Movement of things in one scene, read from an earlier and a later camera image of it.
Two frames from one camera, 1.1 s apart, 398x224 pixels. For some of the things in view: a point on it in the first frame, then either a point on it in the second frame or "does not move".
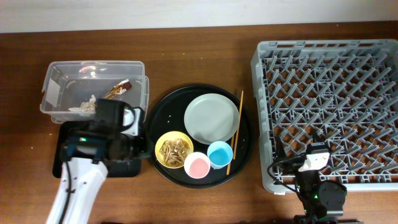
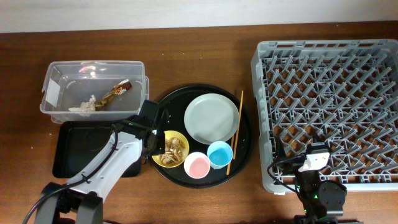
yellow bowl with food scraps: x=172 y=148 does not move
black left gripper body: x=130 y=146 to x=160 y=145
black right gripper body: x=292 y=168 does not move
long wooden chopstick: x=237 y=134 does not move
